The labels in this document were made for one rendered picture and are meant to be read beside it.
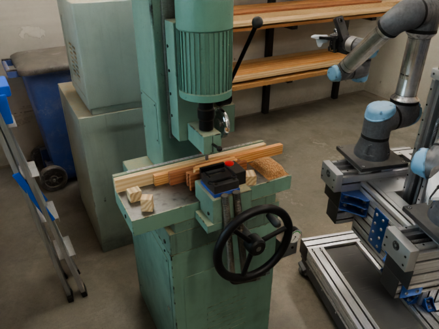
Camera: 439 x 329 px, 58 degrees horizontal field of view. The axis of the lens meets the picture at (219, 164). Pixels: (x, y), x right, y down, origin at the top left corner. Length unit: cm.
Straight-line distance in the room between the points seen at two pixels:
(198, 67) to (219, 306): 95
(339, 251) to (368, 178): 54
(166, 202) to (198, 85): 39
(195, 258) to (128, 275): 98
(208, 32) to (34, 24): 237
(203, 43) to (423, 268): 103
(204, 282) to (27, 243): 152
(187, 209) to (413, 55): 109
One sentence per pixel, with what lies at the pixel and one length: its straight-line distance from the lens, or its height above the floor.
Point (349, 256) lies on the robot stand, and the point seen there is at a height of 21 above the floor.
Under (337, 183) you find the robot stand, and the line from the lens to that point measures 179.
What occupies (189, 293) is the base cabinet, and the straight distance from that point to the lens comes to 155.
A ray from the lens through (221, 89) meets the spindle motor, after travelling 127.
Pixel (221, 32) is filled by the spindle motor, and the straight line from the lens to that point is 123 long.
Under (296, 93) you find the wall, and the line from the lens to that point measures 466.
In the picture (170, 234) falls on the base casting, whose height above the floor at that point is 80.
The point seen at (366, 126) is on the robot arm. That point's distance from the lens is 180.
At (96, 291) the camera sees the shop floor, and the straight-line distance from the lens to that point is 234.
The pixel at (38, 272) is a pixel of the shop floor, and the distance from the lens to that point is 256.
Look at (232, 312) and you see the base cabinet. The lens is 175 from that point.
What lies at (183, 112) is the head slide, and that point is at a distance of 143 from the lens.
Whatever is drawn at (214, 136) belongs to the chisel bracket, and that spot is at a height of 106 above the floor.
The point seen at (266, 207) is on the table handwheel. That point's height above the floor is 95.
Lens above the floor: 164
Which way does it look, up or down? 29 degrees down
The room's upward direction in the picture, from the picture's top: straight up
